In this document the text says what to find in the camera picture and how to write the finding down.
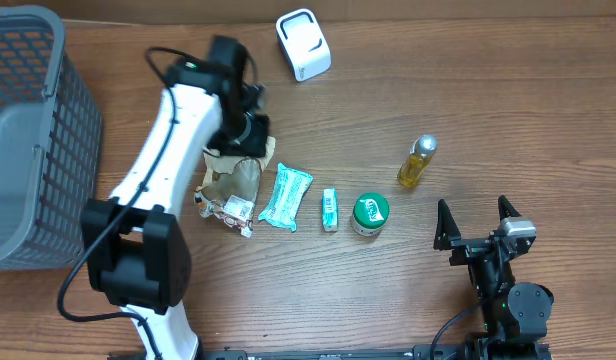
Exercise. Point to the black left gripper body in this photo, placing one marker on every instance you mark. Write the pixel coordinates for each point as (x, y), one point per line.
(239, 133)

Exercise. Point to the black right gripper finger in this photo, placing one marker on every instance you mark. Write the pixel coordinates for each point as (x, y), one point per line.
(506, 209)
(447, 233)

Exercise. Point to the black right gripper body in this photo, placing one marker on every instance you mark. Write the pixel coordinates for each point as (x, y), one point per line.
(468, 248)

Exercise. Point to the beans packet with barcode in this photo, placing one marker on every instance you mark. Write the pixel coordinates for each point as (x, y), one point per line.
(230, 188)

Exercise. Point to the green wet wipes pack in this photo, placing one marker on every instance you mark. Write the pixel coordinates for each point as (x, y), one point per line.
(288, 191)

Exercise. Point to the green lid white jar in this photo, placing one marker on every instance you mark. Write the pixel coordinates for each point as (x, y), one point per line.
(370, 214)

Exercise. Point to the yellow dish soap bottle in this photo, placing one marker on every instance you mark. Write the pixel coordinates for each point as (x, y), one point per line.
(420, 155)

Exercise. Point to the Kleenex pocket tissue pack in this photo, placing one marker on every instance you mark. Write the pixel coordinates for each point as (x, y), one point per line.
(330, 218)

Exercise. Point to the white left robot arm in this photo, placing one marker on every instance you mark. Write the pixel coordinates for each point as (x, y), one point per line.
(135, 252)

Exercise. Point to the white barcode scanner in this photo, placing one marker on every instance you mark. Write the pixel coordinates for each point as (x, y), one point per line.
(303, 44)

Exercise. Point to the grey plastic shopping basket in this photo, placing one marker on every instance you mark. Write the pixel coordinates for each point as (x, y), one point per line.
(50, 142)

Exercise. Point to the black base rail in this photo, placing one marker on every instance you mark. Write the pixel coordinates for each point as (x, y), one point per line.
(418, 352)

